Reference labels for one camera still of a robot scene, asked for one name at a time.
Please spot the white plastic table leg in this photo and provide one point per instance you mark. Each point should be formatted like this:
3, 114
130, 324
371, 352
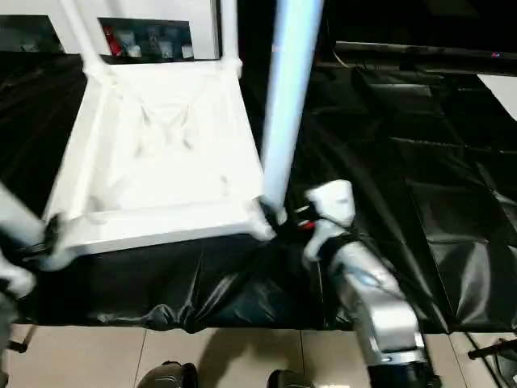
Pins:
229, 32
20, 218
287, 97
85, 36

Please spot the white plastic table top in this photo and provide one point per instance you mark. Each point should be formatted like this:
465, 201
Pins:
161, 153

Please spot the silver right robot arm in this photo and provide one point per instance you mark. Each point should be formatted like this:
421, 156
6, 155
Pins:
371, 299

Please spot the black work mat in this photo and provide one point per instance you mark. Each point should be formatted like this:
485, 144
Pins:
420, 178

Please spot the dark robot right foot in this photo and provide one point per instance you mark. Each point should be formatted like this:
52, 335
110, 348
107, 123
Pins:
289, 379

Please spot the dark robot foot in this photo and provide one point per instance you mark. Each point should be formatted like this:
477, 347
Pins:
289, 379
168, 376

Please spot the dark robot left foot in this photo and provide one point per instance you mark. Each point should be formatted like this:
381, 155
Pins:
168, 376

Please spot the black side table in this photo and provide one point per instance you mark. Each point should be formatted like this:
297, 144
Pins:
424, 50

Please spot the white glass-door cabinet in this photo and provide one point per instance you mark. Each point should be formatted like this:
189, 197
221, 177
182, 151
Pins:
137, 28

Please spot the white paper sheet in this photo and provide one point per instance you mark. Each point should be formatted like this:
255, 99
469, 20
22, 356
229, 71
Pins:
501, 93

